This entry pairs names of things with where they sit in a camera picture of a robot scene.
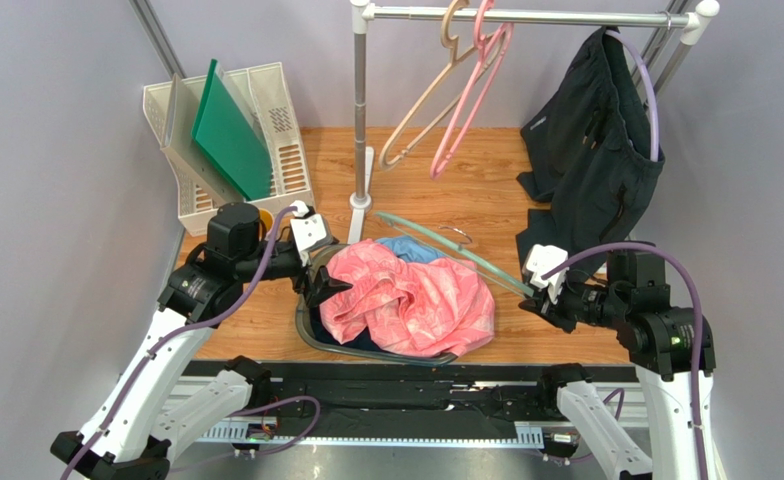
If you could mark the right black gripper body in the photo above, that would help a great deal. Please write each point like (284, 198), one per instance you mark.
(550, 309)

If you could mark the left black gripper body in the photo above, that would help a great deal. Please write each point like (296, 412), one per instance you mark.
(281, 265)

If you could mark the pink patterned shorts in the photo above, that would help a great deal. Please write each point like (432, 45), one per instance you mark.
(410, 309)

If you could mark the green clothes hanger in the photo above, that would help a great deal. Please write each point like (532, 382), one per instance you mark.
(457, 251)

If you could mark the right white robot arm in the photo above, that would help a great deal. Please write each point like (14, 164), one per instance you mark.
(650, 301)

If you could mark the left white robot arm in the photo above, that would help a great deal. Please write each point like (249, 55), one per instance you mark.
(134, 434)

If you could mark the dark hanging shorts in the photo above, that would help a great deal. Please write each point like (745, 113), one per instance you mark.
(591, 154)

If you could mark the purple clothes hanger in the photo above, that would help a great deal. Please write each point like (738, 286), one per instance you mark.
(652, 106)

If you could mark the beige clothes hanger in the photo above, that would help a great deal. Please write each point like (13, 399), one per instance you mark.
(390, 156)

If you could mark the pink clothes hanger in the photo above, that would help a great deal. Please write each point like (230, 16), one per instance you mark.
(491, 49)

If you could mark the grey laundry basket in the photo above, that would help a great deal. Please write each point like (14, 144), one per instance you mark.
(305, 315)

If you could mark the yellow cup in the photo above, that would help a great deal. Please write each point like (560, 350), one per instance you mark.
(267, 220)

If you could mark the light blue garment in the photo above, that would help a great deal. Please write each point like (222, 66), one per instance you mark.
(410, 249)

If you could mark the green folder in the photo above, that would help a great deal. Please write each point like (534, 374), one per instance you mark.
(224, 131)

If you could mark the white plastic file tray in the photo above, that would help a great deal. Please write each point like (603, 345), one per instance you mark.
(266, 93)

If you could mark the grey folder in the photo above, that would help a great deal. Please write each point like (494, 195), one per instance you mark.
(179, 147)

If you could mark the metal clothes rack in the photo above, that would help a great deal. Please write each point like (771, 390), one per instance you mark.
(677, 28)

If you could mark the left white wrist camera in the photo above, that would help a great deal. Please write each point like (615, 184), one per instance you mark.
(310, 230)

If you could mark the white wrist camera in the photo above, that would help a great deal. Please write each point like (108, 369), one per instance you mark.
(542, 269)
(310, 230)

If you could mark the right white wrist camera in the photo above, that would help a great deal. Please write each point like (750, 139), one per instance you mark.
(542, 269)

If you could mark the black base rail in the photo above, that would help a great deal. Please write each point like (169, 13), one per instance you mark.
(375, 400)

